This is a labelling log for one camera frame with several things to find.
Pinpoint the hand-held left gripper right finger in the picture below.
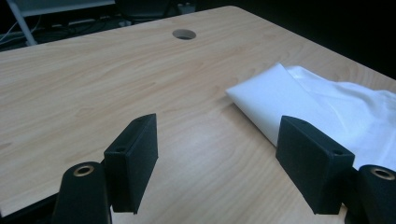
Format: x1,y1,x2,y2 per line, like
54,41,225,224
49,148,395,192
275,115,356,216

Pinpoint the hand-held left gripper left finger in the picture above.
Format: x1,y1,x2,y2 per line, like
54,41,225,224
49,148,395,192
103,113,159,216

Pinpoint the white printed tank top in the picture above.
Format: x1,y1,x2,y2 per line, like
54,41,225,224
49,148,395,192
225,63,396,172

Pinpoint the grey table grommet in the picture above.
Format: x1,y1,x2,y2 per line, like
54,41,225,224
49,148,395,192
172,28,197,41

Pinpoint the grey metal stand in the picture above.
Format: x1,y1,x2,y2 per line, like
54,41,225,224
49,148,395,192
6,0,116,47

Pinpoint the white floor cable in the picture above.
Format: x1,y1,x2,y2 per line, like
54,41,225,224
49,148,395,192
0,13,43,44

